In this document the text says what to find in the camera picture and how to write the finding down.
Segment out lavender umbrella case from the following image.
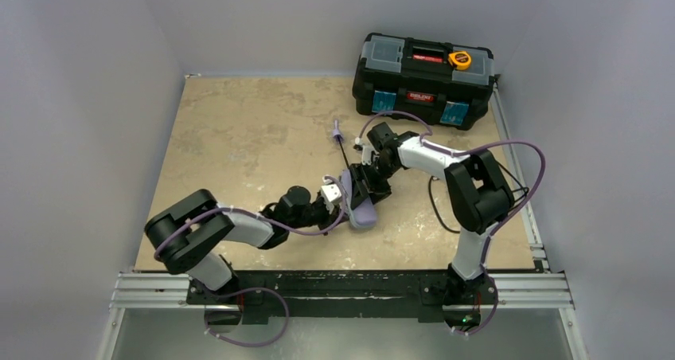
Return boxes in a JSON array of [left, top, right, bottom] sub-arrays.
[[339, 169, 377, 229]]

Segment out lavender folding umbrella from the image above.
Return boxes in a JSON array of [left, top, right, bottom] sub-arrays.
[[331, 119, 350, 170]]

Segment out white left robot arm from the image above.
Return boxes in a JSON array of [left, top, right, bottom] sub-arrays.
[[144, 184, 349, 295]]

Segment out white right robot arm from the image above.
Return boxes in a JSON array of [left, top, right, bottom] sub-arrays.
[[347, 123, 515, 282]]

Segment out black plastic toolbox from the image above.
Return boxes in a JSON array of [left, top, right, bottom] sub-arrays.
[[352, 33, 496, 131]]

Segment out yellow tape measure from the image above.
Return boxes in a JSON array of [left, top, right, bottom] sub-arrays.
[[448, 51, 472, 71]]

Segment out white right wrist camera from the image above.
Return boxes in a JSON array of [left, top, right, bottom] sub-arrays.
[[353, 137, 377, 166]]

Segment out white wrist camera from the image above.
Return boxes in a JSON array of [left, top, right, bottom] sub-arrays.
[[353, 137, 377, 166], [319, 175, 343, 213]]

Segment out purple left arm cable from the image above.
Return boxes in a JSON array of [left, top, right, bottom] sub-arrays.
[[154, 175, 351, 347]]

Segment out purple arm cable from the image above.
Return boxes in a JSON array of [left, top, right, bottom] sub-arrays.
[[357, 110, 547, 338], [154, 175, 351, 347]]

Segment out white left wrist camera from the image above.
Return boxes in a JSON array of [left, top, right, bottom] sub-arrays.
[[319, 175, 343, 213]]

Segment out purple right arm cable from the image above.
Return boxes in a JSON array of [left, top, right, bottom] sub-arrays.
[[357, 110, 547, 338]]

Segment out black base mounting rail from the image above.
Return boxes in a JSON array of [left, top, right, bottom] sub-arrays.
[[186, 269, 497, 328]]

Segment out black USB cable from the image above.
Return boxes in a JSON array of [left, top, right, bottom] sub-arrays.
[[427, 162, 530, 235]]

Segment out aluminium frame rail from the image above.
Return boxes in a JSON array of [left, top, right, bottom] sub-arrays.
[[107, 77, 576, 360]]

